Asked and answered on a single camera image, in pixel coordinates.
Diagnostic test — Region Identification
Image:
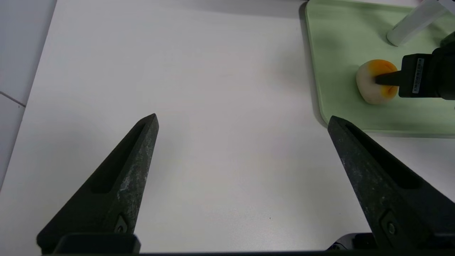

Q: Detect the orange and white bun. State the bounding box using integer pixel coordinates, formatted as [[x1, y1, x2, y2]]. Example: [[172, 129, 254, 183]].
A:
[[356, 59, 399, 105]]

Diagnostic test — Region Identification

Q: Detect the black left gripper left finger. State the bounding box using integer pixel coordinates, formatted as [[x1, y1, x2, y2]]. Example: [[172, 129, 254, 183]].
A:
[[37, 113, 159, 249]]

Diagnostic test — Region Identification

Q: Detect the light green plastic tray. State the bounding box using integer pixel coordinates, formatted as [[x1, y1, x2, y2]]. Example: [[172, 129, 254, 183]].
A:
[[305, 0, 455, 137]]

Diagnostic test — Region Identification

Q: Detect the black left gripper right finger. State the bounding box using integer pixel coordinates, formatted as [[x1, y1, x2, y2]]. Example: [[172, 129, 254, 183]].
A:
[[327, 115, 455, 249]]

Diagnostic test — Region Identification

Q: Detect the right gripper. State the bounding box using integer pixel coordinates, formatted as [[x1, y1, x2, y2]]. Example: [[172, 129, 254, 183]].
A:
[[375, 43, 455, 101]]

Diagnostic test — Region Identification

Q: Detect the white lotion bottle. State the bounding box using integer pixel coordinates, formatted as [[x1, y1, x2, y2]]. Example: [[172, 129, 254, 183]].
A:
[[386, 0, 449, 47]]

